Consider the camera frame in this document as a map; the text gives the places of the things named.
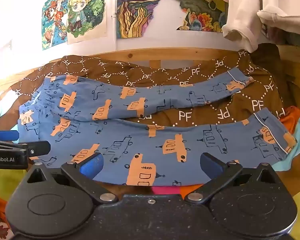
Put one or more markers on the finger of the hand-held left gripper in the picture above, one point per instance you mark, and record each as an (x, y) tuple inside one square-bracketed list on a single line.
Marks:
[(40, 147), (5, 135)]

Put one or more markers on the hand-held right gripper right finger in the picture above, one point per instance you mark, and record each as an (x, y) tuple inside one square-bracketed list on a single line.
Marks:
[(210, 165)]

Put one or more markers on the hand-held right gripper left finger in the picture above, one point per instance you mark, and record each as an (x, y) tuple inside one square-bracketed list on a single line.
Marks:
[(93, 166)]

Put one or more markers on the blue printed pants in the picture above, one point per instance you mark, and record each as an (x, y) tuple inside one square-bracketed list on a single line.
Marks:
[(140, 150)]

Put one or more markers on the brown patterned blanket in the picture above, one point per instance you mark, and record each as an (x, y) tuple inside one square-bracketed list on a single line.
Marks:
[(190, 105)]

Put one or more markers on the multicolour bed sheet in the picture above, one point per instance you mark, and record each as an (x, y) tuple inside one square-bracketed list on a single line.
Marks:
[(298, 135)]

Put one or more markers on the white hanging garment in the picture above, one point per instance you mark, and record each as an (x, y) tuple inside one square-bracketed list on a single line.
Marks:
[(242, 12)]

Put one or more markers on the wooden bed frame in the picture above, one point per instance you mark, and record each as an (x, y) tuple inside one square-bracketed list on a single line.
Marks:
[(140, 55)]

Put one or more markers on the red-haired cartoon figures wall poster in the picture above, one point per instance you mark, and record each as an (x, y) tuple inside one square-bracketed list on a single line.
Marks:
[(53, 22)]

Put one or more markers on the white wall conduit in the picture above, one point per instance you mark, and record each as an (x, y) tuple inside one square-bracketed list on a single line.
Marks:
[(114, 30)]

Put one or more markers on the blond cartoon figure wall poster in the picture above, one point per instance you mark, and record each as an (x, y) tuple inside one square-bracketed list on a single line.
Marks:
[(86, 10)]

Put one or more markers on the torn colourful landscape wall poster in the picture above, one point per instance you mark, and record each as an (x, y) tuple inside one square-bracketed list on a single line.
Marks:
[(202, 10)]

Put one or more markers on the swirly colourful wall poster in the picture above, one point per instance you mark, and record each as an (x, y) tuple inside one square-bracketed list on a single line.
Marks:
[(137, 7)]

